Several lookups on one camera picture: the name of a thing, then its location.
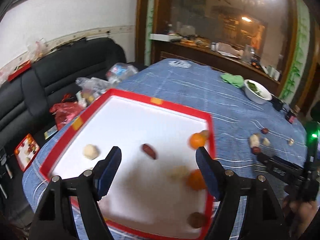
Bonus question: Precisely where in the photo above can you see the orange tangerine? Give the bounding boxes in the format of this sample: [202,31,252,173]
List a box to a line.
[186,169,207,191]
[189,133,206,150]

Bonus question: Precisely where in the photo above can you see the white bowl with greens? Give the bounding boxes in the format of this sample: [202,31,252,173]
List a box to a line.
[244,79,272,105]

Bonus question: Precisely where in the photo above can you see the green cloth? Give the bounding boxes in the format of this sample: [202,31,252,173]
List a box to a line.
[220,73,244,88]

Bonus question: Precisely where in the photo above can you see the wooden sideboard cabinet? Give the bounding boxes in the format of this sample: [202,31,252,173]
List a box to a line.
[135,0,298,95]

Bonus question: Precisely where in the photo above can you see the blue plaid tablecloth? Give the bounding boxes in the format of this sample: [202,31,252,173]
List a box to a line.
[22,58,308,240]

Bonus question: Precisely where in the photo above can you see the white cake piece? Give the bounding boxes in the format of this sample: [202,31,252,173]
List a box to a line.
[262,138,270,146]

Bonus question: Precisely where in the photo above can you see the red white tray box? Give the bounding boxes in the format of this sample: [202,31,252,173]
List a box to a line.
[40,89,213,239]

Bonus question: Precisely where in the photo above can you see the clear plastic bag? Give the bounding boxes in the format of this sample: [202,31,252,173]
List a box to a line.
[75,77,112,104]

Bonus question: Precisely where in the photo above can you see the beige cylinder cake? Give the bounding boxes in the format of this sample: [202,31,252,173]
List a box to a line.
[249,134,260,148]

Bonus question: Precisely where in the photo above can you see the dark red date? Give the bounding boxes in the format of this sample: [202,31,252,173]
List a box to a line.
[251,146,261,155]

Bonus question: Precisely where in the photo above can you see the black sofa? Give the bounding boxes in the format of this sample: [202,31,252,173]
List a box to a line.
[0,37,148,156]

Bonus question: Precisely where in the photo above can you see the small white cube cake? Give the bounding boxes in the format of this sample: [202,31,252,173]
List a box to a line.
[288,138,294,146]

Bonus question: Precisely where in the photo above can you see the dark brown round fruit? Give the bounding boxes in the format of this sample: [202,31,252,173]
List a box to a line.
[187,212,207,229]

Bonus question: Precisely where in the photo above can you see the black electronic device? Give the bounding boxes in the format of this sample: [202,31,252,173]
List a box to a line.
[271,95,284,112]

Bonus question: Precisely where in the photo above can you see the red plastic bag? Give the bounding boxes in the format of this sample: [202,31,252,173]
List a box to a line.
[49,93,84,131]

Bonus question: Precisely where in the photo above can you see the dark jar pink label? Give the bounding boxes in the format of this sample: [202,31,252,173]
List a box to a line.
[285,105,300,124]

